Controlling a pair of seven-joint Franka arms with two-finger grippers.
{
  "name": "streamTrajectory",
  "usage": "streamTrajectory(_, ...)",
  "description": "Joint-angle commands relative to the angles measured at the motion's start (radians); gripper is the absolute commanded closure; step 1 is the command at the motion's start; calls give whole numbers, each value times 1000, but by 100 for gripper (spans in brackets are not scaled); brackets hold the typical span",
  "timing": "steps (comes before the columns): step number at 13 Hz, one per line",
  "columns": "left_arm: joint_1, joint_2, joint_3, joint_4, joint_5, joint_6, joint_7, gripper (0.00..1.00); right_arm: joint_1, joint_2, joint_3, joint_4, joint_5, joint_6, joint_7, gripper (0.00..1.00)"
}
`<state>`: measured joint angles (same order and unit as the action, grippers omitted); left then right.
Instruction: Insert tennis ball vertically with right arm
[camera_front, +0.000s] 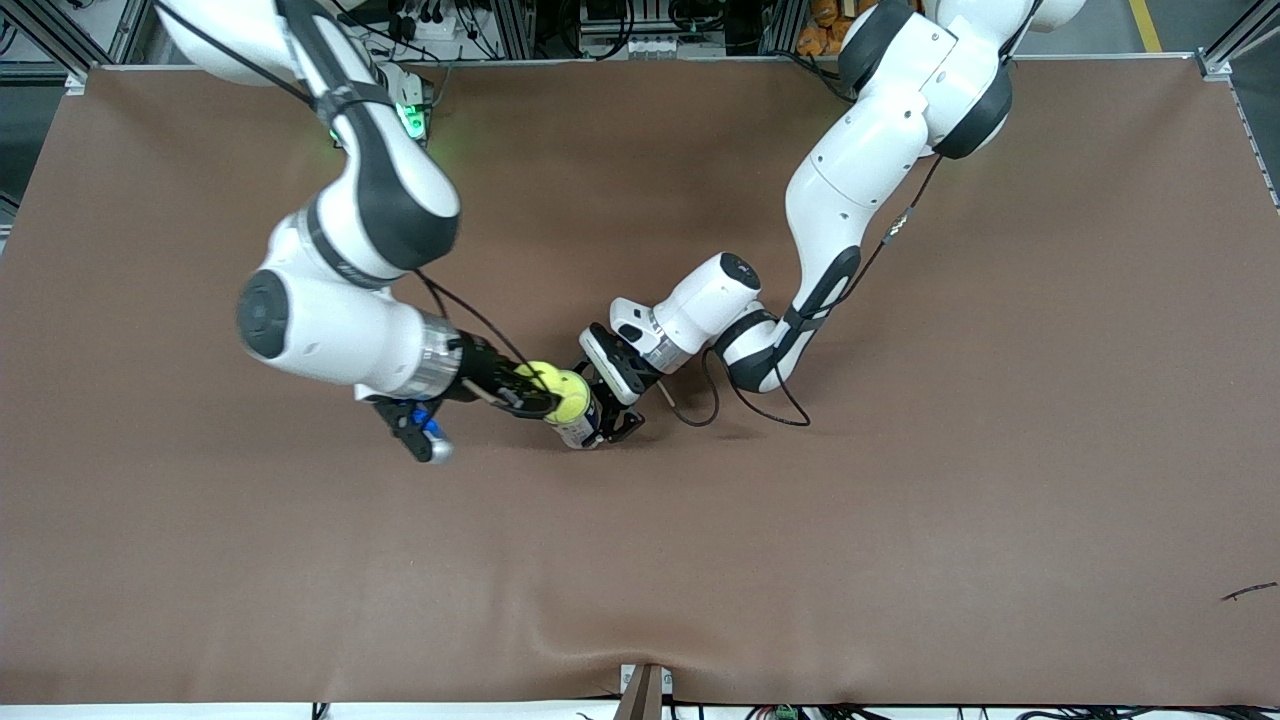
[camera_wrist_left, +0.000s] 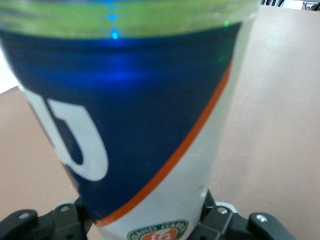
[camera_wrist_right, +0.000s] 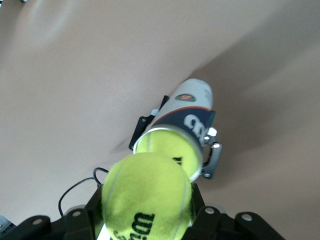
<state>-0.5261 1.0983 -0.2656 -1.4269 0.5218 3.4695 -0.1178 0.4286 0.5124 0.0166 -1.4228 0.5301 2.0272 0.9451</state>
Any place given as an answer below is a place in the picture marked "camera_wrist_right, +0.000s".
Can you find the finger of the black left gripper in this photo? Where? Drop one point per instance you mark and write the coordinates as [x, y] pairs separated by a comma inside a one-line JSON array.
[[141, 125], [216, 155]]

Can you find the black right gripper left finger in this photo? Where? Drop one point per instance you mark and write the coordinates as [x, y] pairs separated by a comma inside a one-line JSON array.
[[82, 222]]

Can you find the yellow tennis ball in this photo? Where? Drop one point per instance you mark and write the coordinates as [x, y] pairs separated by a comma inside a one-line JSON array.
[[145, 195], [162, 142]]

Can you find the white blue tennis ball can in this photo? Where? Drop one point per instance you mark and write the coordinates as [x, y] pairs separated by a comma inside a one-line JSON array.
[[190, 100]]

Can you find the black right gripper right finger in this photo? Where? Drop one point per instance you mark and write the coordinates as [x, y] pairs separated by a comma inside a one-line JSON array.
[[207, 222]]

